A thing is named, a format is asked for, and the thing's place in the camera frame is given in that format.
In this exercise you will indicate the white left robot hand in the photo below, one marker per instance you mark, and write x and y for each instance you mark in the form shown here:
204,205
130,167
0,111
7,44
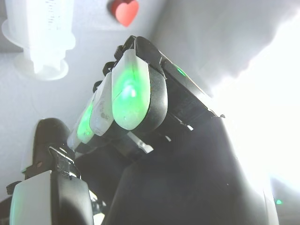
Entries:
178,164

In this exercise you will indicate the large clear plastic syringe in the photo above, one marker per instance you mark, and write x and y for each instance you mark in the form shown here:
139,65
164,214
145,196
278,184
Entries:
47,35

